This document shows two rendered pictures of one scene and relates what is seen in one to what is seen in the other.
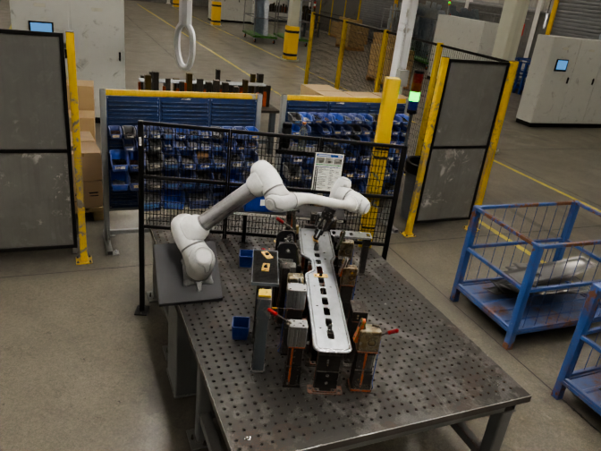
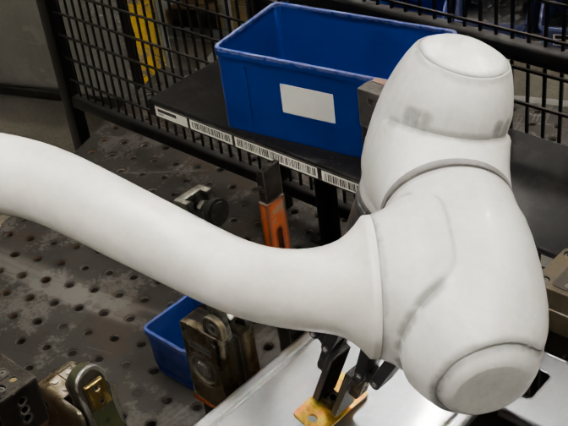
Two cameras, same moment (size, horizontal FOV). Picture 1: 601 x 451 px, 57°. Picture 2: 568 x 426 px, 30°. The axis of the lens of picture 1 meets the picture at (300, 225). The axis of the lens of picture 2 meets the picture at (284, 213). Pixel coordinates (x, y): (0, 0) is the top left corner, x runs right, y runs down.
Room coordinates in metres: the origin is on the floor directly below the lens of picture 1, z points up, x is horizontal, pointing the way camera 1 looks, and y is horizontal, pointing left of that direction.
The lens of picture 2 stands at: (2.81, -0.72, 1.81)
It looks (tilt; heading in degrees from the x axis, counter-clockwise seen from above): 35 degrees down; 52
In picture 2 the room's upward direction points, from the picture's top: 8 degrees counter-clockwise
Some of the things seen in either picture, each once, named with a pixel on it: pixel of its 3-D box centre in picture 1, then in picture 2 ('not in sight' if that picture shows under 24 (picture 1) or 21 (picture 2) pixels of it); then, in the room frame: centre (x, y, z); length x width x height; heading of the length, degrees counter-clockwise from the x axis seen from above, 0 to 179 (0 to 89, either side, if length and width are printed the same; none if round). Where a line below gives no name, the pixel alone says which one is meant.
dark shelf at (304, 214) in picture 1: (283, 210); (420, 156); (3.73, 0.14, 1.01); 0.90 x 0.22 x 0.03; 96
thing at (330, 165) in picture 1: (327, 172); not in sight; (3.88, -0.15, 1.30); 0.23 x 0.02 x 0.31; 96
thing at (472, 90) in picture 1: (458, 150); not in sight; (6.10, -1.65, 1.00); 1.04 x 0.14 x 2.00; 115
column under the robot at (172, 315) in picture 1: (194, 339); not in sight; (3.01, 0.60, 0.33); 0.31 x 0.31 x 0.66; 25
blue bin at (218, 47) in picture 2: (264, 199); (337, 80); (3.71, 0.28, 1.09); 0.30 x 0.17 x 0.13; 105
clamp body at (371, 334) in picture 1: (364, 357); not in sight; (2.29, -0.40, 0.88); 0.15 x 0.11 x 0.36; 96
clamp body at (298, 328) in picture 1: (294, 353); not in sight; (2.25, -0.05, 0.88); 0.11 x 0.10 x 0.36; 96
